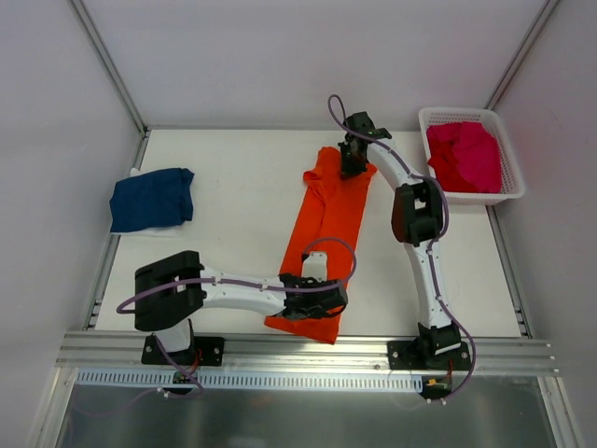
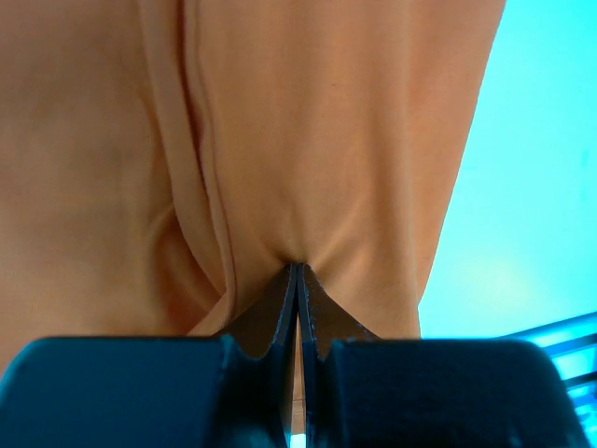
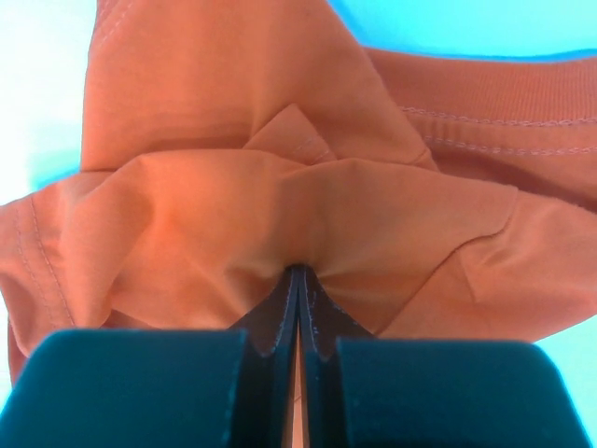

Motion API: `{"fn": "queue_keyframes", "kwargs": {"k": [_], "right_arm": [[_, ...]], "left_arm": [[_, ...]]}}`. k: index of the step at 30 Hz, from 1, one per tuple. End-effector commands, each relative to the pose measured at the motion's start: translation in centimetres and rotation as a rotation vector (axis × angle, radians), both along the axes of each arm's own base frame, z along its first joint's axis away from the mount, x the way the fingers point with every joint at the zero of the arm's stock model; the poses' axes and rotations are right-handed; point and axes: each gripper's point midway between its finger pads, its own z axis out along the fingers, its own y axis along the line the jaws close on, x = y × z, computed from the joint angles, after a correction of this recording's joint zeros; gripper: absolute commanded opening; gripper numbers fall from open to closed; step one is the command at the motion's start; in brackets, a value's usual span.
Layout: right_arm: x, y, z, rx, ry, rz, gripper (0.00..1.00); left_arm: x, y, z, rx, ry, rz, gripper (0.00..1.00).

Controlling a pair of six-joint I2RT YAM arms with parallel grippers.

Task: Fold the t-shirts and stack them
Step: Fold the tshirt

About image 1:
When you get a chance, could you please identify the orange t shirt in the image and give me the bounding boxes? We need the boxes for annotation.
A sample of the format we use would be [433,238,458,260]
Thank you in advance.
[264,146,377,345]

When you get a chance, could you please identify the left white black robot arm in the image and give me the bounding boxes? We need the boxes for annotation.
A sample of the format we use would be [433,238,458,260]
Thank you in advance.
[133,250,348,334]

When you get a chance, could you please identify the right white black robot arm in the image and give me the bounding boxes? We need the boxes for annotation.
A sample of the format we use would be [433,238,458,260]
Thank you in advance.
[339,112,462,370]

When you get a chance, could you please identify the red t shirt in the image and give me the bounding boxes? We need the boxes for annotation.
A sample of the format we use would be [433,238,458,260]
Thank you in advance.
[427,139,478,193]

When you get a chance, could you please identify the white plastic basket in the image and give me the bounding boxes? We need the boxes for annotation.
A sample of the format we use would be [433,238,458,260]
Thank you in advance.
[419,106,525,205]

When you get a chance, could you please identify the pink t shirt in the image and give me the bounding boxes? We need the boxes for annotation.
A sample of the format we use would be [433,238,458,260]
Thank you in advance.
[426,121,502,194]

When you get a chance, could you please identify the folded blue t shirt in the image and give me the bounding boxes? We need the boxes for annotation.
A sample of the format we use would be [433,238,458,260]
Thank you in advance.
[109,168,195,233]

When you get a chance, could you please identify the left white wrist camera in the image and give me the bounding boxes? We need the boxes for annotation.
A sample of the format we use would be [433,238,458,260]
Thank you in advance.
[301,251,327,282]

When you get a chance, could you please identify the white slotted cable duct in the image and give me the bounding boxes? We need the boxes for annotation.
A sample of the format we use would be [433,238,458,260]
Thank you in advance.
[76,369,423,394]

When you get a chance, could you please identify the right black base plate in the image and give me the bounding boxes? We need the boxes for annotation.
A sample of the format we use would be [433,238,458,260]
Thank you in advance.
[386,340,472,371]

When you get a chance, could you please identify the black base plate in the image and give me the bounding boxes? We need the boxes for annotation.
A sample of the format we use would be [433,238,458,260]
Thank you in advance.
[141,335,225,367]
[386,340,472,371]

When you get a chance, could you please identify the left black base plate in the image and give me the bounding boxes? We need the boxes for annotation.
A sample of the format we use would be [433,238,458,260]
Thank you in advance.
[141,335,225,367]

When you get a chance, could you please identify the aluminium mounting rail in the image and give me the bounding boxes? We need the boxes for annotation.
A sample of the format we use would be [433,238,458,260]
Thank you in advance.
[55,330,562,377]

